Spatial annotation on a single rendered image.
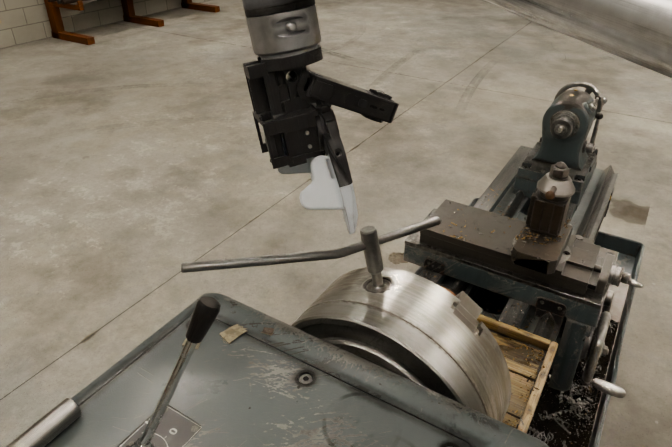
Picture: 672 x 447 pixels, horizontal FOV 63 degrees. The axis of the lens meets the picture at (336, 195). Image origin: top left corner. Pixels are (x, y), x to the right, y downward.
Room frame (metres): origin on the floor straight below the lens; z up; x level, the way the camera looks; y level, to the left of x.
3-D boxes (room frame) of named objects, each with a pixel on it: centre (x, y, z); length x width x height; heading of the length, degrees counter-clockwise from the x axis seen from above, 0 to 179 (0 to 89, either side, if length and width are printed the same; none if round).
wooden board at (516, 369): (0.77, -0.21, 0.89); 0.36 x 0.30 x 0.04; 58
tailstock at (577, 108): (1.58, -0.71, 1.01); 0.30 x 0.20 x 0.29; 148
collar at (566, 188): (1.05, -0.48, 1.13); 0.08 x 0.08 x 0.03
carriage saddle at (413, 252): (1.13, -0.44, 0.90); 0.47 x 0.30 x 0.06; 58
